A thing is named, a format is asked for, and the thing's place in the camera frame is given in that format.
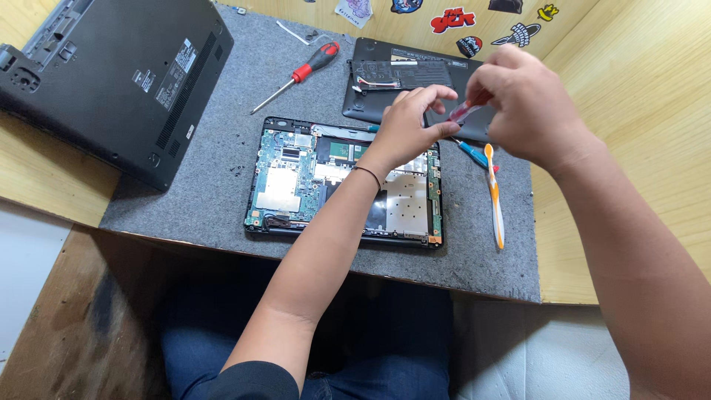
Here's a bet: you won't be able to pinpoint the small opened laptop with motherboard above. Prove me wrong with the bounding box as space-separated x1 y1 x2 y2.
243 116 445 249

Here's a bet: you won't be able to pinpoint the white plastic strip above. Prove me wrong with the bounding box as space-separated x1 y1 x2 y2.
276 20 334 46

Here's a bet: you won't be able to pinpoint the red clear handled precision screwdriver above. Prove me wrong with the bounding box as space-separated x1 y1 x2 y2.
448 91 495 124

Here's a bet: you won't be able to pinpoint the person's right hand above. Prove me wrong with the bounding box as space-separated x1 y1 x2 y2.
465 44 606 180

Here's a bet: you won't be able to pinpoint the grey felt work mat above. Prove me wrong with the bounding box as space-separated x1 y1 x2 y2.
99 3 542 303

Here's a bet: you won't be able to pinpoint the thin black wristband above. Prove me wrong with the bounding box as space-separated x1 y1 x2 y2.
353 165 383 193

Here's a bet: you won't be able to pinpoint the person's black shirt sleeve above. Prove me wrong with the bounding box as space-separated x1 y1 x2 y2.
206 361 301 400

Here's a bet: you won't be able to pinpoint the orange white toothbrush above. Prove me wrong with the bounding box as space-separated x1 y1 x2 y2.
483 143 506 250

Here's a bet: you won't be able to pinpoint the black laptop battery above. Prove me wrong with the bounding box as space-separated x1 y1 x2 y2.
350 58 457 93

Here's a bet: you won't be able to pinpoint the black laptop bottom cover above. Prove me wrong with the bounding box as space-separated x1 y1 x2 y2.
341 37 501 144

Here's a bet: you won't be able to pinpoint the cluster of colourful stickers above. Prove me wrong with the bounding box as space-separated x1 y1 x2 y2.
303 0 560 59

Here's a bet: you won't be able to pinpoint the red black handled screwdriver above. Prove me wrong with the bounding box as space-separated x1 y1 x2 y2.
249 41 341 116

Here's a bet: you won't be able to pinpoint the large black closed laptop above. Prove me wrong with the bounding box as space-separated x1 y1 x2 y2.
0 0 235 192

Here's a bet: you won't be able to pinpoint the person's left hand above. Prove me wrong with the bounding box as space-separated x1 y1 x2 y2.
364 83 462 179

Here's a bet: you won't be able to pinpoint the blue handled precision screwdriver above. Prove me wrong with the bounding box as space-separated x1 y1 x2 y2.
451 137 499 173

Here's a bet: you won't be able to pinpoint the scattered small black screws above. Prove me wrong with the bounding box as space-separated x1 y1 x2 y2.
219 130 249 179

